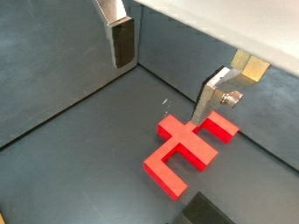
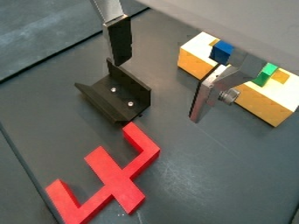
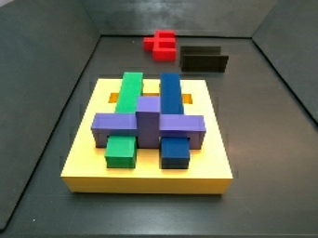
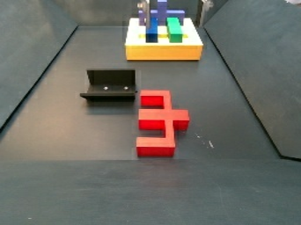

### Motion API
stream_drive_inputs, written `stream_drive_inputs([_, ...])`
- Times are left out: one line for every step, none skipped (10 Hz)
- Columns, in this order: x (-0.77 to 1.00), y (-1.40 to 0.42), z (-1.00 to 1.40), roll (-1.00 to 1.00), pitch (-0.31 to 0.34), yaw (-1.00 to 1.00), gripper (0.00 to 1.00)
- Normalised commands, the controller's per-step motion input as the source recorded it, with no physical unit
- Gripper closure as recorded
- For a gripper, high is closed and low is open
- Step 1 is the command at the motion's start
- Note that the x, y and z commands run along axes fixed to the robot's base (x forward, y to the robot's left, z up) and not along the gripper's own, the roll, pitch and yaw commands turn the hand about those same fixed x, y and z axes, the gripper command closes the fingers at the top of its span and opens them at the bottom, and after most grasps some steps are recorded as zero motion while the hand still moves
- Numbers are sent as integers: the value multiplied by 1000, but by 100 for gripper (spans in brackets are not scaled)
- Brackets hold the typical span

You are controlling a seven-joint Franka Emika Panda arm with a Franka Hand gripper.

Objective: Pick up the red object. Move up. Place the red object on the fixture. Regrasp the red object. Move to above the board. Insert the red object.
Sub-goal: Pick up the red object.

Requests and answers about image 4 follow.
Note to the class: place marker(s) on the red E-shaped block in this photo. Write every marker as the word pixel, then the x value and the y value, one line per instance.
pixel 165 119

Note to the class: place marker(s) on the yellow white board base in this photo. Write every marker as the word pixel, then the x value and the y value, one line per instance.
pixel 162 50

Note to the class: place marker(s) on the blue block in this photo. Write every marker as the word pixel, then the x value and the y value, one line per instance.
pixel 152 31

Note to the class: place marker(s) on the green block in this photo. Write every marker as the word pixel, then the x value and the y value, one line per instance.
pixel 174 30

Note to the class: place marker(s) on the purple cross block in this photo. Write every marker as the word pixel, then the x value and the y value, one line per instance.
pixel 161 13

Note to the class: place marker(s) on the black angle bracket stand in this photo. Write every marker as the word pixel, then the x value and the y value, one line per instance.
pixel 110 83

